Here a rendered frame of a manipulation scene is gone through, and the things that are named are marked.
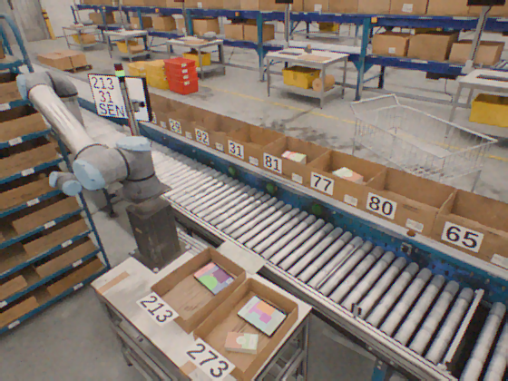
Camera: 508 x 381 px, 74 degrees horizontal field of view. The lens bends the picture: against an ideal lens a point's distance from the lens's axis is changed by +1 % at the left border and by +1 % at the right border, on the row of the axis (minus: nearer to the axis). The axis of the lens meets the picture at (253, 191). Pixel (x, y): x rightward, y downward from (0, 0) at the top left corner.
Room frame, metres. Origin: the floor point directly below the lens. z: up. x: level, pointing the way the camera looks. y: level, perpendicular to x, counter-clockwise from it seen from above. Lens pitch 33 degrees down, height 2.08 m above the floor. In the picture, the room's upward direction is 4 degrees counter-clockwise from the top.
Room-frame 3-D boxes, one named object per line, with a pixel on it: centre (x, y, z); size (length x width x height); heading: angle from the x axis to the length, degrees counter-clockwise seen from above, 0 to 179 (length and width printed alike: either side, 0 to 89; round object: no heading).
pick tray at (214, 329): (0.92, 0.06, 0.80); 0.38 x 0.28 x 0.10; 140
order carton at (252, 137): (2.39, -0.04, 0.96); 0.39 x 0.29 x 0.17; 44
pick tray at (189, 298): (1.16, 0.29, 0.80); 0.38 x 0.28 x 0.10; 135
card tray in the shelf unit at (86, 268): (1.99, 1.51, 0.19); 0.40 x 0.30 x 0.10; 136
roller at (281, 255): (1.52, -0.25, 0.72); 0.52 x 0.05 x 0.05; 134
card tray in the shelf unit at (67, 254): (1.98, 1.50, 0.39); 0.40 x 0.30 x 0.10; 135
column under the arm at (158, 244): (1.49, 0.56, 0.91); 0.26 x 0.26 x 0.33; 48
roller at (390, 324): (1.06, -0.70, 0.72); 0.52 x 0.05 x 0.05; 134
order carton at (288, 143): (2.11, -0.31, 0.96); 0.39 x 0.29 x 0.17; 44
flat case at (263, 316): (0.99, 0.00, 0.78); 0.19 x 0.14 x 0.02; 49
